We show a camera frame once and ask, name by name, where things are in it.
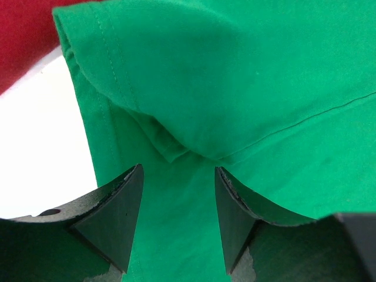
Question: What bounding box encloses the red folded t-shirt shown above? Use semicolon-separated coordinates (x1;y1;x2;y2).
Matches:
1;1;101;93

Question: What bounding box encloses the green t-shirt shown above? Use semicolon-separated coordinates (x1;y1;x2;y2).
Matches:
52;1;375;281

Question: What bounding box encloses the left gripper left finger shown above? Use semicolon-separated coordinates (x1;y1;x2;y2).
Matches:
1;164;144;281

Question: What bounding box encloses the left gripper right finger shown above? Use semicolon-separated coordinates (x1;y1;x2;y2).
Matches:
215;167;375;281

